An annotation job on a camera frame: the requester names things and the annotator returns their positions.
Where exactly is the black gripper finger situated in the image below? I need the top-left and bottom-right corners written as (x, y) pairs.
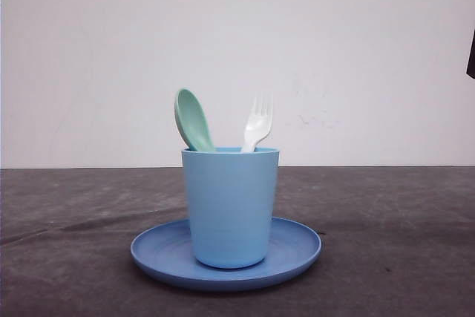
top-left (465, 0), bottom-right (475, 79)

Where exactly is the white plastic fork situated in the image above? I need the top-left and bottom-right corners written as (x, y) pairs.
top-left (240, 92), bottom-right (274, 153)

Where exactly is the light blue plastic cup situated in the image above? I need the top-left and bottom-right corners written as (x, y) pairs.
top-left (181, 147), bottom-right (280, 269)

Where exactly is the mint green plastic spoon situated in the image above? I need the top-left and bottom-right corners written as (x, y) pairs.
top-left (174, 88), bottom-right (215, 152)

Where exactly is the blue plastic plate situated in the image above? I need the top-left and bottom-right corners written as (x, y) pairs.
top-left (130, 217), bottom-right (322, 293)

